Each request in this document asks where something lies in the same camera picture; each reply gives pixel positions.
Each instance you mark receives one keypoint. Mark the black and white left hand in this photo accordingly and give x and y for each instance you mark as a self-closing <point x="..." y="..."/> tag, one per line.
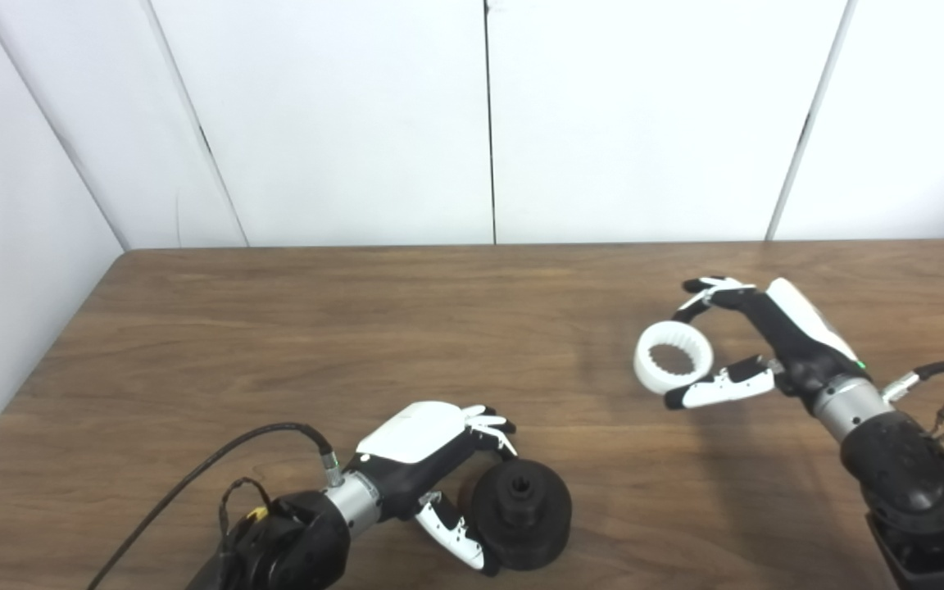
<point x="415" y="430"/>

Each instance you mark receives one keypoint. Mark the black and white right hand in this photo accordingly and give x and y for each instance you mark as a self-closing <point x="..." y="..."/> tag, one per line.
<point x="796" y="340"/>

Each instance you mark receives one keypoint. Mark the round black part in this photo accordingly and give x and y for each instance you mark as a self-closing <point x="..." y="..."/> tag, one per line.
<point x="537" y="524"/>

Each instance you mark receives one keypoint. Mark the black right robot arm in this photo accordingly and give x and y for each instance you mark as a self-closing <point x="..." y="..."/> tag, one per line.
<point x="906" y="475"/>

